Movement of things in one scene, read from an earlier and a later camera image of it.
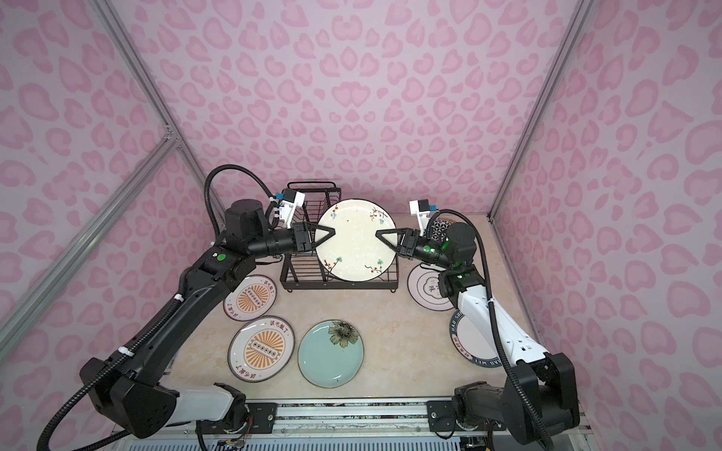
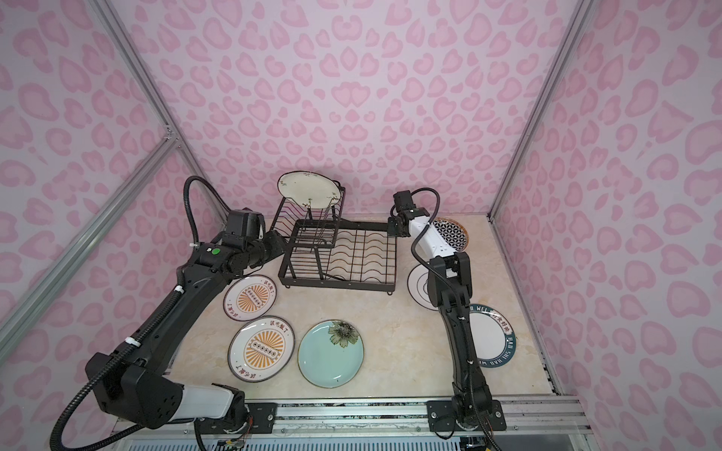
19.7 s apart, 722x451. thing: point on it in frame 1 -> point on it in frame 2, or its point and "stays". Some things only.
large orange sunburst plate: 260,349 stays
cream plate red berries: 355,253 -> 308,190
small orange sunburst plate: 251,299 stays
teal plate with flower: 330,353 stays
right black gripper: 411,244 -> 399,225
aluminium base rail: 379,416 stays
